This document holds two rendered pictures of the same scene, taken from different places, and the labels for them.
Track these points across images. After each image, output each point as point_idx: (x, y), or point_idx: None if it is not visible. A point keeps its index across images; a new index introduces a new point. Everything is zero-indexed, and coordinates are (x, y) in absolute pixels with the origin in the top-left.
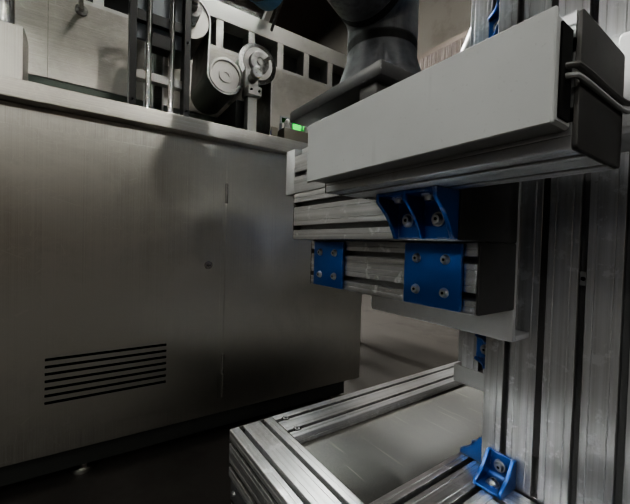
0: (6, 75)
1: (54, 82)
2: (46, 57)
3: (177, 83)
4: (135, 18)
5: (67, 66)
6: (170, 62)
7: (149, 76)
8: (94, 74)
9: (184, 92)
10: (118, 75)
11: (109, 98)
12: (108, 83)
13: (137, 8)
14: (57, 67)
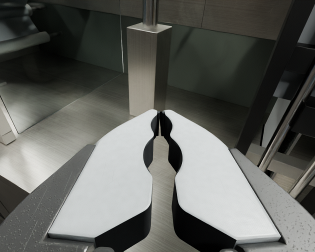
0: (144, 84)
1: (206, 31)
2: (204, 4)
3: None
4: (274, 83)
5: (221, 11)
6: None
7: (264, 167)
8: (248, 16)
9: None
10: (279, 12)
11: (256, 45)
12: (261, 26)
13: (289, 59)
14: (211, 14)
